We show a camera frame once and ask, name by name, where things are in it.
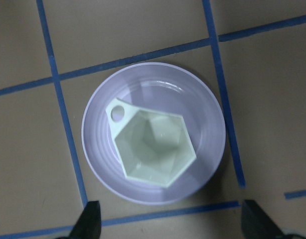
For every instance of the brown paper table cover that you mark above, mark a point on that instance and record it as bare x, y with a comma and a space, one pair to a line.
55, 53

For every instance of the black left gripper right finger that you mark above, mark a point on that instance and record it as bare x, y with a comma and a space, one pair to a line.
256, 224

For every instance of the white angular cup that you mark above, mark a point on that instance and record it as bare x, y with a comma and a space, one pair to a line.
153, 147

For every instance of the lavender plate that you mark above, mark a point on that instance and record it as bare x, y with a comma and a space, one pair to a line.
163, 87

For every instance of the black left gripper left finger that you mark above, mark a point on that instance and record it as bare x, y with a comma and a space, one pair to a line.
88, 225

